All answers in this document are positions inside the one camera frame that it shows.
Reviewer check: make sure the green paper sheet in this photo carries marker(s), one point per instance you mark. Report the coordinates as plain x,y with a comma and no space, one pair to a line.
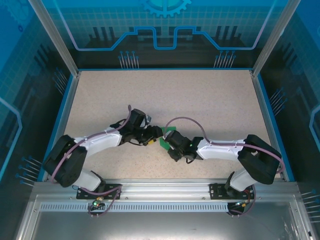
170,130

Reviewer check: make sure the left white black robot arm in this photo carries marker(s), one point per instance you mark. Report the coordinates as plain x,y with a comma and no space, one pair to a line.
100,143

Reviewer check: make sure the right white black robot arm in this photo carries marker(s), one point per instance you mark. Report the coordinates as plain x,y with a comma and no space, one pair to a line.
220,151

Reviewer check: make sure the steel tray panel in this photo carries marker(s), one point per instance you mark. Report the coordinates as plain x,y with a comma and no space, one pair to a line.
162,227

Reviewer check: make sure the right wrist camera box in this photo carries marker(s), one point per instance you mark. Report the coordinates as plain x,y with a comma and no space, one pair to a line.
167,136

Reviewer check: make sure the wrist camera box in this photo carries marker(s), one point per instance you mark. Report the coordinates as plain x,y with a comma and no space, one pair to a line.
167,136
148,119

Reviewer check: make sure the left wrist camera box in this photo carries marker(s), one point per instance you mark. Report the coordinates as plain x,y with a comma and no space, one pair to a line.
148,119

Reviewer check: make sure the aluminium mounting rail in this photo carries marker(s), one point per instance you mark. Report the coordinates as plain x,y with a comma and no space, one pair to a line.
165,190

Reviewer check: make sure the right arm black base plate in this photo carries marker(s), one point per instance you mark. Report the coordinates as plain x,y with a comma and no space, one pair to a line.
216,191

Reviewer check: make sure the aluminium side rail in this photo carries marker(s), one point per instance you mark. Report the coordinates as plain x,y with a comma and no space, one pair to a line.
62,125
270,125

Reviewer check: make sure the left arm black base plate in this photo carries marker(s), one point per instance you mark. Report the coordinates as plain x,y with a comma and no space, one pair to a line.
83,195

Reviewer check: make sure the aluminium frame post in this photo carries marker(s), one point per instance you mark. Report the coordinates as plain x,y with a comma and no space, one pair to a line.
56,37
273,37

